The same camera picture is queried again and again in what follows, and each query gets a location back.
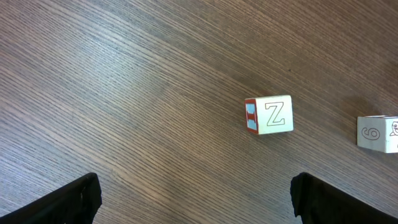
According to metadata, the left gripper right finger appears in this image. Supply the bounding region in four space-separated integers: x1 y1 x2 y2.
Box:
290 172 397 224

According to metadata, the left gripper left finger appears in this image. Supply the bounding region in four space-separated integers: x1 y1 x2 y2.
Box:
1 172 102 224

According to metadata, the white block green side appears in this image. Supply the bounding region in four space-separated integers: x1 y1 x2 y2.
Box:
357 115 397 154

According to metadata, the plain white block left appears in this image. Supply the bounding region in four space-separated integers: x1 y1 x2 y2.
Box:
244 95 294 135

